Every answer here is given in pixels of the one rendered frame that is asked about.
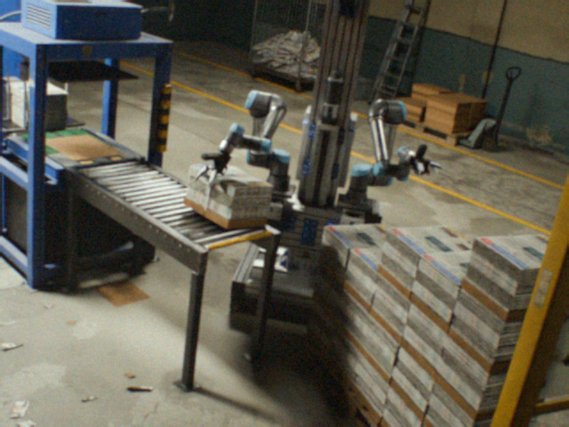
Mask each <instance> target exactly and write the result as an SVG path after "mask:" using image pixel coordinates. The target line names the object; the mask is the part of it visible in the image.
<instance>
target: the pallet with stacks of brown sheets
mask: <svg viewBox="0 0 569 427"><path fill-rule="evenodd" d="M394 101H402V102H403V103H404V104H405V106H406V109H407V116H406V119H405V120H406V121H409V122H412V123H415V129H414V128H412V127H409V126H406V125H402V124H401V125H400V127H403V128H405V129H407V130H410V131H413V132H416V133H418V134H421V135H424V136H427V137H429V138H432V139H434V140H437V141H441V142H444V143H448V144H451V145H453V146H457V145H458V143H459V139H460V138H466V139H468V138H469V136H470V135H471V134H472V133H473V132H474V131H475V130H476V128H477V127H478V125H479V124H480V123H481V122H482V119H483V118H484V112H485V106H486V105H487V101H483V100H479V99H477V98H473V96H470V95H467V94H463V93H453V91H451V90H447V89H445V88H441V87H438V86H434V85H431V84H428V83H424V84H413V92H412V98H401V99H394ZM428 128H431V129H434V130H437V132H440V133H444V134H446V138H447V139H445V140H444V139H441V138H438V137H436V136H434V135H431V134H428V133H427V130H428Z"/></svg>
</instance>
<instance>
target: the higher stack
mask: <svg viewBox="0 0 569 427"><path fill-rule="evenodd" d="M510 237H511V238H510ZM548 241H549V238H547V237H545V236H543V235H528V236H515V237H512V236H510V235H508V236H507V237H481V238H475V241H474V244H473V246H472V251H473V252H471V253H470V256H469V257H470V258H469V263H468V267H467V269H466V272H467V273H466V276H464V278H465V279H466V280H467V281H468V282H469V283H470V284H472V285H473V286H474V287H476V288H477V289H478V290H480V291H481V292H482V293H485V294H486V295H487V297H488V296H489V298H490V299H491V300H493V301H494V302H496V303H497V304H498V305H500V306H501V307H502V308H503V309H504V310H506V311H507V312H508V313H509V312H511V311H520V310H528V306H529V303H530V301H531V297H532V294H533V290H534V286H535V282H536V279H537V276H538V273H539V270H540V267H541V262H542V259H543V255H544V252H545V249H546V246H547V243H548ZM455 306H456V307H455V311H454V314H455V315H454V316H455V318H454V319H453V323H452V324H451V329H452V330H453V331H455V332H456V333H457V334H458V335H459V336H460V337H462V338H463V339H465V340H466V341H467V343H468V344H469V345H470V346H471V347H472V348H474V349H475V350H476V351H477V352H478V353H479V354H480V355H482V356H483V357H484V358H485V359H486V360H487V361H489V362H490V363H491V364H500V363H506V362H509V361H511V360H512V357H513V354H514V351H515V348H516V345H517V340H518V337H519V336H520V333H521V330H522V327H523V324H524V321H525V320H524V319H522V320H514V321H506V322H505V321H504V320H503V319H502V318H500V317H499V316H496V315H495V314H494V313H493V312H491V311H490V310H488V309H487V308H486V307H485V306H484V305H483V304H482V303H480V302H479V301H478V300H476V299H475V298H474V297H472V296H471V295H470V294H468V293H467V291H466V290H464V289H461V290H460V294H459V299H458V301H457V303H456V305H455ZM440 361H441V363H439V365H438V368H437V374H438V375H439V376H440V377H441V378H442V379H443V380H444V381H445V382H446V383H447V384H448V385H449V386H450V387H452V388H453V389H454V390H455V391H456V392H457V393H458V394H459V395H460V396H461V397H462V398H463V399H464V400H465V401H466V402H467V403H468V404H469V405H470V406H471V407H472V408H473V409H474V410H475V411H476V412H477V413H479V412H484V411H488V410H493V409H496V408H497V406H498V402H499V399H500V395H501V390H502V387H503V385H504V384H505V382H506V378H507V375H508V372H509V371H502V372H496V373H490V374H489V373H488V372H487V371H486V370H485V369H484V368H483V367H481V366H480V365H479V364H478V363H477V362H476V361H475V360H474V359H472V358H471V357H470V356H469V355H468V354H467V353H466V352H465V351H464V350H462V349H461V348H460V347H459V346H458V345H457V344H456V343H455V342H453V341H452V340H451V339H450V338H447V339H446V341H445V350H444V356H443V358H442V359H440ZM434 385H435V386H434V387H433V388H434V389H433V391H432V393H433V394H431V396H430V397H431V399H430V402H429V406H430V408H429V411H428V413H427V414H426V417H427V418H428V419H429V421H430V422H431V423H432V424H433V425H434V426H435V427H491V425H492V422H493V417H491V418H486V419H482V420H476V421H473V420H472V419H471V418H470V417H469V416H468V415H467V414H466V413H465V412H464V411H463V410H462V409H461V408H460V407H459V406H458V405H457V403H456V402H455V401H454V400H453V399H452V398H451V397H450V396H449V395H448V394H447V393H446V392H445V391H444V390H443V389H442V388H441V387H440V386H439V385H438V384H437V383H434Z"/></svg>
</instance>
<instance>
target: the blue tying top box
mask: <svg viewBox="0 0 569 427"><path fill-rule="evenodd" d="M88 1H90V2H92V3H89V4H86V3H63V2H54V1H52V0H22V20H21V25H22V26H24V27H25V28H29V29H32V30H34V31H36V32H38V33H41V34H43V35H46V36H49V37H51V38H54V39H68V38H92V39H122V38H140V37H141V23H142V14H141V15H139V16H138V12H142V9H143V7H140V6H137V5H134V4H128V3H126V2H123V1H119V0H88Z"/></svg>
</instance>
